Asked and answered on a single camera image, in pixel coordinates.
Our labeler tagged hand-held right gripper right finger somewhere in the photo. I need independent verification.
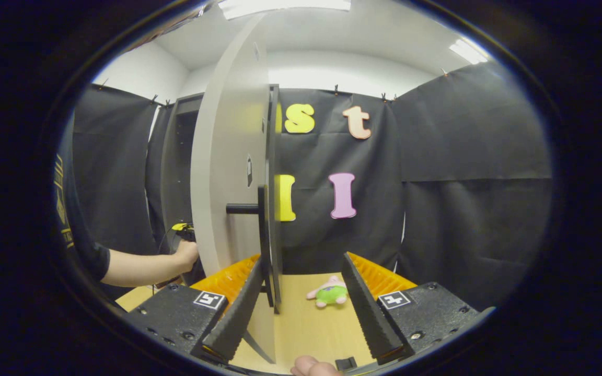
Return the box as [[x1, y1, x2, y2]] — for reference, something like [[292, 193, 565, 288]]
[[341, 252, 495, 366]]

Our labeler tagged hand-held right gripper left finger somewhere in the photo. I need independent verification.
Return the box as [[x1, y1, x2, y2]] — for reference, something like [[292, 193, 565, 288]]
[[123, 254, 266, 365]]

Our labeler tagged black cabinet door handle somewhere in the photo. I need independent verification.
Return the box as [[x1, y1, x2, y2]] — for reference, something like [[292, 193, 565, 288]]
[[226, 185, 276, 309]]

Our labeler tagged grey cabinet door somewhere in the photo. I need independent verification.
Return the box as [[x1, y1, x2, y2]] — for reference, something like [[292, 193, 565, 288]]
[[190, 15, 283, 365]]

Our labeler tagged pink and green plush toy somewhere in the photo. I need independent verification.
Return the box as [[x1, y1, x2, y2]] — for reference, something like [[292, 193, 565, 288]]
[[306, 275, 349, 309]]

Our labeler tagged black backdrop cloth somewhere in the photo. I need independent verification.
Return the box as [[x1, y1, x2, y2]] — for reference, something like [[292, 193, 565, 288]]
[[71, 60, 553, 314]]

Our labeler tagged long ceiling light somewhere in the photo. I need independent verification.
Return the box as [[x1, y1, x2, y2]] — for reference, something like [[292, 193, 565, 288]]
[[217, 0, 352, 20]]

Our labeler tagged small ceiling light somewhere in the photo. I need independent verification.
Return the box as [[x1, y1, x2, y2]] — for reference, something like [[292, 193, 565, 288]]
[[448, 37, 491, 65]]

